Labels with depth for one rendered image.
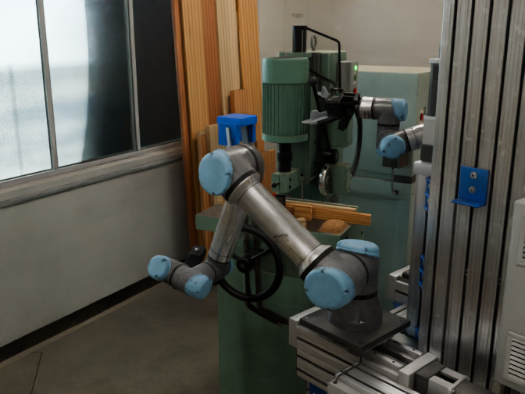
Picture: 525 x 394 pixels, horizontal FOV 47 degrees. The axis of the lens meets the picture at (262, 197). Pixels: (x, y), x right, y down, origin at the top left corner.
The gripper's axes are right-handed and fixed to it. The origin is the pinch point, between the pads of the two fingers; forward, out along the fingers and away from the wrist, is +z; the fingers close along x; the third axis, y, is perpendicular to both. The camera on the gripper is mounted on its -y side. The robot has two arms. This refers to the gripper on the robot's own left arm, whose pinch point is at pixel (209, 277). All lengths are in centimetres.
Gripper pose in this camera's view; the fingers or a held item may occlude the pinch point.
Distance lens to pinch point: 217.0
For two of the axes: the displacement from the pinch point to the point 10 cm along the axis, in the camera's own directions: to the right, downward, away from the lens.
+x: 9.0, 1.2, -4.1
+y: -2.2, 9.6, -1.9
